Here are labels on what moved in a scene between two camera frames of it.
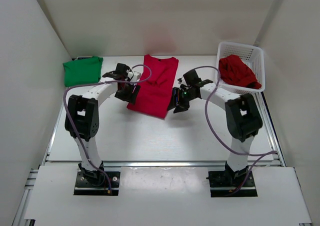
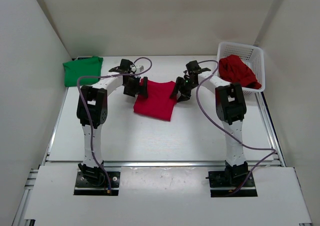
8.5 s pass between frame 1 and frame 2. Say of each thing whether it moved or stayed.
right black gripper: moved
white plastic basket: stayed
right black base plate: stayed
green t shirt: stayed
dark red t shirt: stayed
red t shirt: moved
